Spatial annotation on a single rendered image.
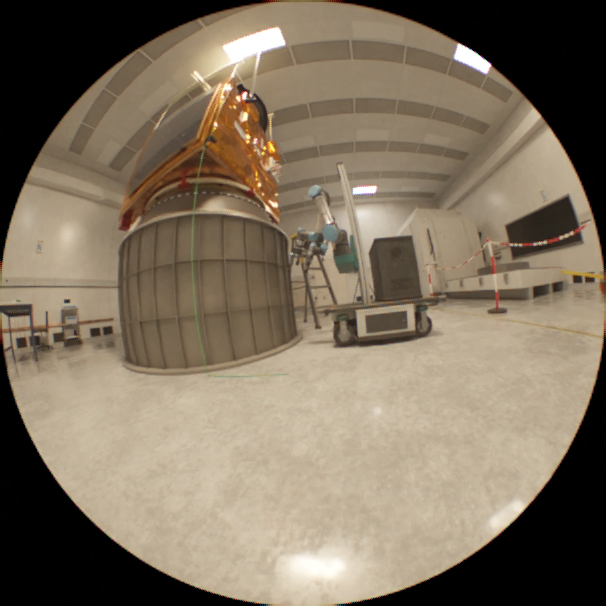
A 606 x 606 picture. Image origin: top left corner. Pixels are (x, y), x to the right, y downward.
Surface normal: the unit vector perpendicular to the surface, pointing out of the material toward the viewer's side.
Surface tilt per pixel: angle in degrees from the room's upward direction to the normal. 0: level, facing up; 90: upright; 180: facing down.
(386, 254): 90
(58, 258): 90
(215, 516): 0
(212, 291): 90
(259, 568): 0
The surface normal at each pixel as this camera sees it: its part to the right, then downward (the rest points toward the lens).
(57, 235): 0.97, -0.11
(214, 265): 0.56, -0.06
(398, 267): -0.25, 0.04
